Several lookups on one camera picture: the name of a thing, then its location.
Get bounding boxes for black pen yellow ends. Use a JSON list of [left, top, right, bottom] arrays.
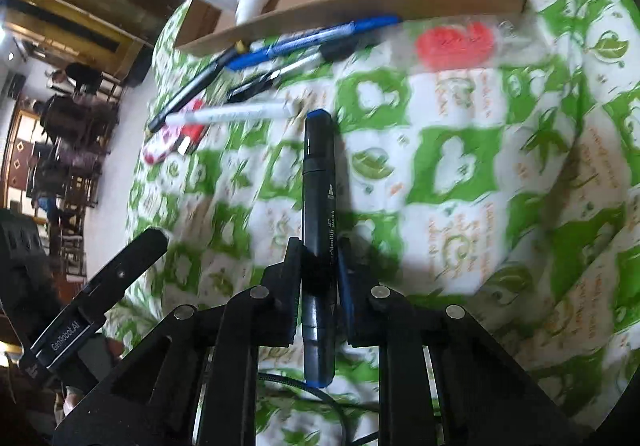
[[146, 40, 248, 134]]

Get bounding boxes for black marker blue cap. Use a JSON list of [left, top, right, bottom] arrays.
[[302, 110, 336, 388]]

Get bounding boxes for clear box red number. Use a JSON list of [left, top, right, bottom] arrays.
[[390, 15, 535, 73]]

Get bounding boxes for black gel pen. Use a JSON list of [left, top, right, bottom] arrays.
[[227, 37, 363, 104]]

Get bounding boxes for black cable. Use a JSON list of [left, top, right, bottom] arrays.
[[257, 370, 442, 446]]

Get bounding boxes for pink rose cream tube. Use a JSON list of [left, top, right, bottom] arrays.
[[141, 98, 206, 166]]

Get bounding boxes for blue marker pen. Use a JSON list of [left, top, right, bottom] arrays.
[[227, 15, 401, 72]]

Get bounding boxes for white grey marker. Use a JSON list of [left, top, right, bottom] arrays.
[[165, 101, 300, 125]]

